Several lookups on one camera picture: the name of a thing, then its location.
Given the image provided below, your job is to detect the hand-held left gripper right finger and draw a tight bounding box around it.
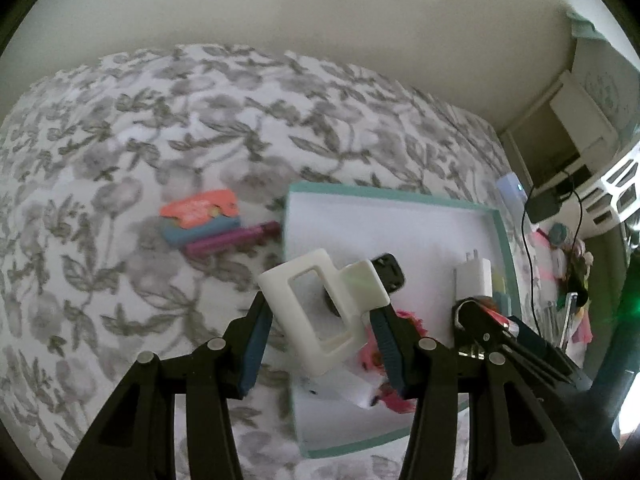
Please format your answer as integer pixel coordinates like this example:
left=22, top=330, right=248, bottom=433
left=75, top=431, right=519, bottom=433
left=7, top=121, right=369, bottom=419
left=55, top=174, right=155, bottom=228
left=367, top=305, right=581, bottom=480

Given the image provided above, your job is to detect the black plastic clip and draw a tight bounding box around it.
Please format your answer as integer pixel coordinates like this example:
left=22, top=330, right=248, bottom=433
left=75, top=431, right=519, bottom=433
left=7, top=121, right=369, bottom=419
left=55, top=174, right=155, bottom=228
left=370, top=253, right=407, bottom=295

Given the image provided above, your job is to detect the purple tube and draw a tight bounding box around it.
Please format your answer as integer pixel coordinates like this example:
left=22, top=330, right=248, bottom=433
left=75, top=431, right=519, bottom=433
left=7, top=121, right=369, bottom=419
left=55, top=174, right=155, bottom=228
left=184, top=221, right=281, bottom=257

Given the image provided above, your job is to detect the white shelf unit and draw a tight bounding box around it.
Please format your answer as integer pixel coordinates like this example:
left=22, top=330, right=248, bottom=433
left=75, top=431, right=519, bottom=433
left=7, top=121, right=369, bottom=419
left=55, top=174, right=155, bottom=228
left=500, top=10, right=640, bottom=196

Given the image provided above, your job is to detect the white band with cable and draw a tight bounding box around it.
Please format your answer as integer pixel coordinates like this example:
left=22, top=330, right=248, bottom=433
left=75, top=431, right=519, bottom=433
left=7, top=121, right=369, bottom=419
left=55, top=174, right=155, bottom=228
left=300, top=370, right=381, bottom=408

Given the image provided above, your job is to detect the white power device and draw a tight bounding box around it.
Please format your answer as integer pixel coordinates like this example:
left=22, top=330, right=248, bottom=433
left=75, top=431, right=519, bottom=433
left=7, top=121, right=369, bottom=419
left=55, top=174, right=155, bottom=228
left=497, top=172, right=526, bottom=221

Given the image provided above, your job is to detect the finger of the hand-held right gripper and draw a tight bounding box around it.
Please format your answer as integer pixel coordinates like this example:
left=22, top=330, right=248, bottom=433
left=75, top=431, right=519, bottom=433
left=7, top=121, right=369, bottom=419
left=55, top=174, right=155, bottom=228
left=509, top=316, right=574, bottom=377
left=452, top=299, right=577, bottom=392

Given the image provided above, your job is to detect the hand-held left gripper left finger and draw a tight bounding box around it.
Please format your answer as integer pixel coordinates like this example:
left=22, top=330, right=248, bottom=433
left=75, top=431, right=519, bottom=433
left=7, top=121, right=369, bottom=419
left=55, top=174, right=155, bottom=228
left=60, top=290, right=274, bottom=480

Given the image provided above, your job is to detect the white plastic basket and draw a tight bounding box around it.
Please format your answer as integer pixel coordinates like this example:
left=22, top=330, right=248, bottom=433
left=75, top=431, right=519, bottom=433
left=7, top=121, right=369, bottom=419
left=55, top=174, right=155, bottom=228
left=585, top=140, right=640, bottom=227

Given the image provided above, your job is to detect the teal box lid tray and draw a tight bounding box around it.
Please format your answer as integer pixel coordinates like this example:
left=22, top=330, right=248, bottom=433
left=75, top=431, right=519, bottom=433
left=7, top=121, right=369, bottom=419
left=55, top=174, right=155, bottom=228
left=281, top=182, right=521, bottom=461

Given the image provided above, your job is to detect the white plastic holder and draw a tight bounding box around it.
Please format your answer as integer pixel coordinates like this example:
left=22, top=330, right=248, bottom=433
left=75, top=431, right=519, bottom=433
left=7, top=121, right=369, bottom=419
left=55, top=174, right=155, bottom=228
left=257, top=248, right=391, bottom=377

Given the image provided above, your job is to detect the pink kids watch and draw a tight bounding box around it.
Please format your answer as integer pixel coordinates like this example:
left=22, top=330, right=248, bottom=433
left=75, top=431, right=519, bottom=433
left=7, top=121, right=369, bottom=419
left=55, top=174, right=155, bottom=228
left=357, top=332, right=386, bottom=373

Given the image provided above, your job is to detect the white wall charger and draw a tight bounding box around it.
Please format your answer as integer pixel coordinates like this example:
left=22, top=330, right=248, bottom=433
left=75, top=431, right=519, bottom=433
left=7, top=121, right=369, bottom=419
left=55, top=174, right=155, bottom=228
left=454, top=250, right=496, bottom=301

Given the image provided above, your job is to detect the pink and blue toy case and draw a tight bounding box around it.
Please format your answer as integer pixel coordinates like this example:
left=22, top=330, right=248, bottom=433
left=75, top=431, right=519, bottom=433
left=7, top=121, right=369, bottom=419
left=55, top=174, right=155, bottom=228
left=160, top=188, right=242, bottom=249

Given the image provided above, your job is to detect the black power adapter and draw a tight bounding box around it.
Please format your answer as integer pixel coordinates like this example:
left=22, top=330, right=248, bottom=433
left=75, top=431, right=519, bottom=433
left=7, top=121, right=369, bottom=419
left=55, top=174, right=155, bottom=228
left=527, top=190, right=568, bottom=223

